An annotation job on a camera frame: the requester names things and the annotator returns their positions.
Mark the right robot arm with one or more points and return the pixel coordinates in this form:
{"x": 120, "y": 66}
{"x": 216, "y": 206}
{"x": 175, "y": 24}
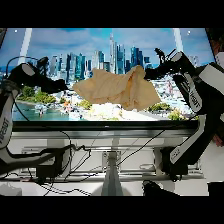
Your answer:
{"x": 191, "y": 93}

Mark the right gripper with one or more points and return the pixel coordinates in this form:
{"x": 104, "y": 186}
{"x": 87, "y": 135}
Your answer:
{"x": 156, "y": 72}

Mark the cream garment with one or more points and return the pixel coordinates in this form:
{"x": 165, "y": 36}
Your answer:
{"x": 116, "y": 88}

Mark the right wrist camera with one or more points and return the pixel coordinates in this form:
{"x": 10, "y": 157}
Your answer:
{"x": 160, "y": 54}

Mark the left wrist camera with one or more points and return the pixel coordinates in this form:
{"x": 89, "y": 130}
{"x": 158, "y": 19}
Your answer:
{"x": 43, "y": 64}

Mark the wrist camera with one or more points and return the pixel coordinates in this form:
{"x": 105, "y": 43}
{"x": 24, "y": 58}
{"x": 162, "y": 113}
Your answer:
{"x": 160, "y": 54}
{"x": 43, "y": 64}

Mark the silver frame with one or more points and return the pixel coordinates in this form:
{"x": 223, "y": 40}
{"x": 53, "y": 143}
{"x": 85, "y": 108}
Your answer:
{"x": 111, "y": 173}

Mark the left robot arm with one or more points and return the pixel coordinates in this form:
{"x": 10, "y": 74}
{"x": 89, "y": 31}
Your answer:
{"x": 6, "y": 120}

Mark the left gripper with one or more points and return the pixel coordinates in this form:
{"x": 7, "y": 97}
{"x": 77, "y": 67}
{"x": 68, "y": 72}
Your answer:
{"x": 58, "y": 86}

